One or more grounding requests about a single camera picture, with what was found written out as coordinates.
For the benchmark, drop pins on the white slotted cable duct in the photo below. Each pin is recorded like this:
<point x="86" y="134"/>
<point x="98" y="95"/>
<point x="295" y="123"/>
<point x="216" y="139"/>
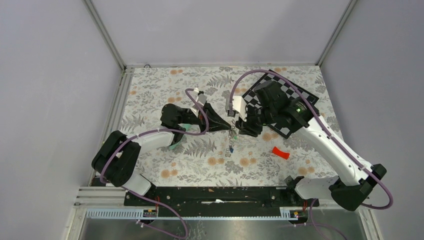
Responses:
<point x="152" y="214"/>

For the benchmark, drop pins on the floral patterned table mat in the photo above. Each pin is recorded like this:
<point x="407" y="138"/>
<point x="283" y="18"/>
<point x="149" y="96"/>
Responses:
<point x="200" y="160"/>

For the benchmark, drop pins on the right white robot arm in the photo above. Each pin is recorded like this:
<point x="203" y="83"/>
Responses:
<point x="356" y="177"/>

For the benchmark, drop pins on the metal key holder plate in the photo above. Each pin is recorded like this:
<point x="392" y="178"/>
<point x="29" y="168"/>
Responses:
<point x="231" y="140"/>

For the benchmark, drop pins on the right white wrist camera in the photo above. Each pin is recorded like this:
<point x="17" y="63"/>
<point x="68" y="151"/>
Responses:
<point x="239" y="106"/>

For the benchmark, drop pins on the red curved plastic piece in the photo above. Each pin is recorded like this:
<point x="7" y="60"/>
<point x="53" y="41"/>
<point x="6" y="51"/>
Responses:
<point x="281" y="154"/>

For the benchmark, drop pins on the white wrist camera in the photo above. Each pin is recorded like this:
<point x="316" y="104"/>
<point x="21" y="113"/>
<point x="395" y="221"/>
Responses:
<point x="200" y="100"/>
<point x="239" y="106"/>

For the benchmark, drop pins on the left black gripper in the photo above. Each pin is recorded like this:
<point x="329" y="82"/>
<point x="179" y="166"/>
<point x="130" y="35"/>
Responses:
<point x="215" y="122"/>

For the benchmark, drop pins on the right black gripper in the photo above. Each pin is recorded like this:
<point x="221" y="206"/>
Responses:
<point x="246" y="128"/>

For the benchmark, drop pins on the black white checkerboard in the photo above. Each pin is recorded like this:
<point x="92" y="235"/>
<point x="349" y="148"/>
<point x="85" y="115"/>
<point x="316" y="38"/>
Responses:
<point x="283" y="103"/>

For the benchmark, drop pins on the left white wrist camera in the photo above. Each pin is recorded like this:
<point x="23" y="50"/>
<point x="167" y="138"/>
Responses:
<point x="200" y="100"/>

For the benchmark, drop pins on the mint green plastic stick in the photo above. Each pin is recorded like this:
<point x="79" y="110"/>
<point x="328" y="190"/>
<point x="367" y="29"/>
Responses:
<point x="185" y="127"/>

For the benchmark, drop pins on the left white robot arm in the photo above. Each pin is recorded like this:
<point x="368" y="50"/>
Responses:
<point x="116" y="160"/>

